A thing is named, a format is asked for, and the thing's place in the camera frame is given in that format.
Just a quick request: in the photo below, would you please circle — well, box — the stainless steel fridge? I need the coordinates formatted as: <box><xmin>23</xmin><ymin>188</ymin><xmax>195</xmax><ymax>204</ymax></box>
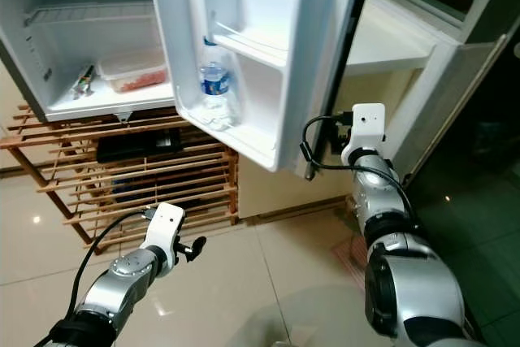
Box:
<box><xmin>0</xmin><ymin>0</ymin><xmax>212</xmax><ymax>124</ymax></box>

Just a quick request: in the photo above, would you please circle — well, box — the white fridge shelf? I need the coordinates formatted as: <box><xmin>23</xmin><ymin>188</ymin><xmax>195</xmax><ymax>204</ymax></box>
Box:
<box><xmin>26</xmin><ymin>7</ymin><xmax>155</xmax><ymax>29</ymax></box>

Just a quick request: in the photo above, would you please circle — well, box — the pink floor mat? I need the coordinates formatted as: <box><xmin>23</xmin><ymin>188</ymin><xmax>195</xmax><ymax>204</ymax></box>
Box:
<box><xmin>329</xmin><ymin>229</ymin><xmax>375</xmax><ymax>284</ymax></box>

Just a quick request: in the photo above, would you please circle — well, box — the flat black box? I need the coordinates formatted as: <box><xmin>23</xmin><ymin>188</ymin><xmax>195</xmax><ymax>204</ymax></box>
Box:
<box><xmin>95</xmin><ymin>130</ymin><xmax>181</xmax><ymax>163</ymax></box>

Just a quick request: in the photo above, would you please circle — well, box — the white framed glass door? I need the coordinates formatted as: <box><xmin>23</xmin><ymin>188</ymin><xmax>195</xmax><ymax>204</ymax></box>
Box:
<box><xmin>382</xmin><ymin>6</ymin><xmax>520</xmax><ymax>283</ymax></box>

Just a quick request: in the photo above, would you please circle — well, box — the clear water bottle blue label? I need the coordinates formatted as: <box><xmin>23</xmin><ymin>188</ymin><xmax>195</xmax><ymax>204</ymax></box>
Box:
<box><xmin>199</xmin><ymin>36</ymin><xmax>236</xmax><ymax>131</ymax></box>

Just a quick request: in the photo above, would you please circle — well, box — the wooden slatted rack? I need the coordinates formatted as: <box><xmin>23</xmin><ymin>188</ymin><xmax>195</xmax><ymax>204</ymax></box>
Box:
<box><xmin>0</xmin><ymin>102</ymin><xmax>238</xmax><ymax>254</ymax></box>

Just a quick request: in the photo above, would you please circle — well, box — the clear plastic food container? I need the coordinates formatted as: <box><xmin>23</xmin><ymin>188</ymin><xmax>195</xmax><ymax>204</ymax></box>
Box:
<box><xmin>97</xmin><ymin>48</ymin><xmax>167</xmax><ymax>94</ymax></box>

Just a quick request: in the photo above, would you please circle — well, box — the small green food packet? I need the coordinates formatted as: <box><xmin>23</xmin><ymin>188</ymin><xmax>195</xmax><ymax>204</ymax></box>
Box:
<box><xmin>76</xmin><ymin>67</ymin><xmax>96</xmax><ymax>102</ymax></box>

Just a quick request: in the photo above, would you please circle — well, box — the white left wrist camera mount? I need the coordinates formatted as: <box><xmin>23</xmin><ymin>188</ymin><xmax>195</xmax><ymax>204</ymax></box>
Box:
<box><xmin>142</xmin><ymin>203</ymin><xmax>186</xmax><ymax>275</ymax></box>

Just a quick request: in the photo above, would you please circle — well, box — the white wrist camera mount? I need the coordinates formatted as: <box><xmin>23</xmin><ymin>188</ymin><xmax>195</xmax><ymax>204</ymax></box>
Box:
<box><xmin>340</xmin><ymin>103</ymin><xmax>387</xmax><ymax>165</ymax></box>
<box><xmin>142</xmin><ymin>203</ymin><xmax>186</xmax><ymax>275</ymax></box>

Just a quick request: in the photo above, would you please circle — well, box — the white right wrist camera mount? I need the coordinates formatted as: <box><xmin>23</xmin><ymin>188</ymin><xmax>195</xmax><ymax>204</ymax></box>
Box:
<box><xmin>340</xmin><ymin>103</ymin><xmax>387</xmax><ymax>165</ymax></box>

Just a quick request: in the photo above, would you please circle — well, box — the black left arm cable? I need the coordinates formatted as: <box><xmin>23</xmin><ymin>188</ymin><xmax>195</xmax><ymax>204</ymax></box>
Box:
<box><xmin>69</xmin><ymin>209</ymin><xmax>155</xmax><ymax>323</ymax></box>

